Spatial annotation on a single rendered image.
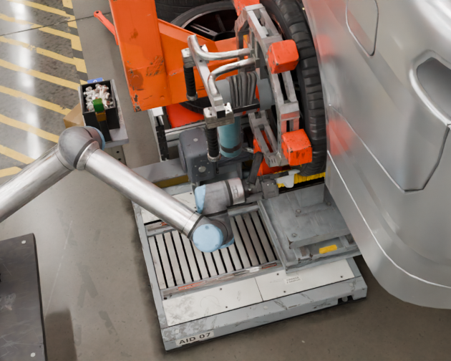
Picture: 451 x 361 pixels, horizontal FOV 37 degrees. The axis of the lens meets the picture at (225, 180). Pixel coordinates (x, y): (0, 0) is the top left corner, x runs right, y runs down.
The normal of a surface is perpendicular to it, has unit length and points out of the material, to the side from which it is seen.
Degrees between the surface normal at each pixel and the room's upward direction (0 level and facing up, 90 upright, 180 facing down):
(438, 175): 89
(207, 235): 51
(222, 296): 0
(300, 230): 0
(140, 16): 90
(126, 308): 0
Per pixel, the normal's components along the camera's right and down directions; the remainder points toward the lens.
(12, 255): -0.07, -0.69
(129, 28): 0.25, 0.68
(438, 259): -0.59, 0.68
